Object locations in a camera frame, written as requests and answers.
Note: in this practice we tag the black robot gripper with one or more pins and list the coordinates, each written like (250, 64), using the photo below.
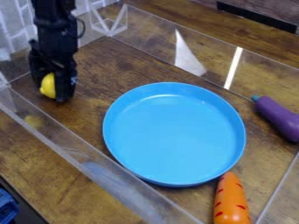
(53, 54)

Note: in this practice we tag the yellow lemon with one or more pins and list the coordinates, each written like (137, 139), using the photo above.
(47, 88)

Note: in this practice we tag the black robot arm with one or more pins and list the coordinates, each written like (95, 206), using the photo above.
(51, 9)

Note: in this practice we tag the blue round tray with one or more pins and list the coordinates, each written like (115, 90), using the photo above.
(174, 133)

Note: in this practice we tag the blue plastic object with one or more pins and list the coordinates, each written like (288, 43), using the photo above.
(9, 207)

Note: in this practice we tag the purple toy eggplant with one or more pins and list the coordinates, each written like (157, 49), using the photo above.
(284, 119)

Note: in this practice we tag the orange toy carrot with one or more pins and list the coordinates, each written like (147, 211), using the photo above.
(231, 206)

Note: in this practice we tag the clear acrylic enclosure wall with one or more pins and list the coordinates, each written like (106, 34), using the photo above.
(143, 41)

